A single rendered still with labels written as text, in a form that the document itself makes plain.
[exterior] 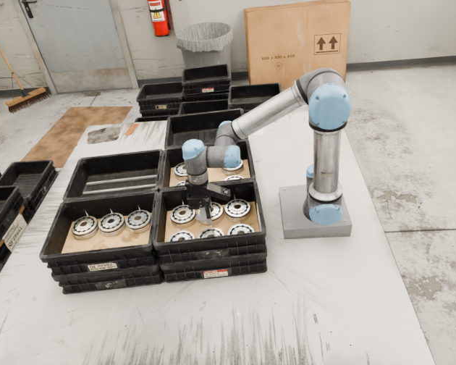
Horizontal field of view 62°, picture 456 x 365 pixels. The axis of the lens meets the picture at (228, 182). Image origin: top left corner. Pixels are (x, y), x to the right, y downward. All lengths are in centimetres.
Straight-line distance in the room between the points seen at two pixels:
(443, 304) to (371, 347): 110
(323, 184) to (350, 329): 49
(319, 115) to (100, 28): 369
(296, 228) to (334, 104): 63
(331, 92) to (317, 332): 77
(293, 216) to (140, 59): 336
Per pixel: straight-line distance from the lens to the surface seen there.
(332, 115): 113
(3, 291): 180
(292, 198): 171
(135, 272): 147
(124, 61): 466
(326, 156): 124
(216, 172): 175
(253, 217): 152
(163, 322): 144
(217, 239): 132
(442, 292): 248
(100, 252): 140
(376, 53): 470
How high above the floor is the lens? 191
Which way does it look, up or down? 39 degrees down
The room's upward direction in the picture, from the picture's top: 7 degrees counter-clockwise
